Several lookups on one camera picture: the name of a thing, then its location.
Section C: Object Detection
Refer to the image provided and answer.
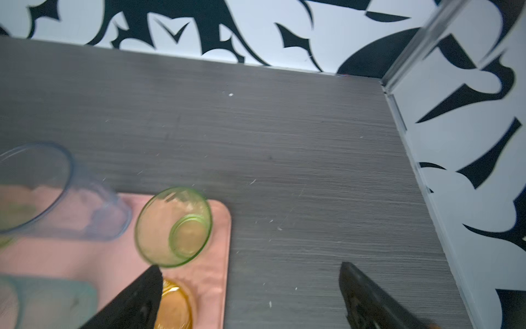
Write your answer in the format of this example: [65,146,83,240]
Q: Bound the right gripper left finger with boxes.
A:
[82,265,163,329]

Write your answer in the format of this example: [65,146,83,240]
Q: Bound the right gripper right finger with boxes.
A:
[338,262,430,329]

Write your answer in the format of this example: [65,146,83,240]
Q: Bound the yellow short glass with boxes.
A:
[154,279,193,329]

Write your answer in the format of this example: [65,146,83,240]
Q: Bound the pink plastic tray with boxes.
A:
[1,200,231,328]

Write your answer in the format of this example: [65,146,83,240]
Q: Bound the green short glass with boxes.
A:
[134,187,213,268]

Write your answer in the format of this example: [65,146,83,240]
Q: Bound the teal frosted glass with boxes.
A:
[1,274,98,328]

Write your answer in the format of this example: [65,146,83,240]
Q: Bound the blue tall glass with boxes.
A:
[1,142,132,241]

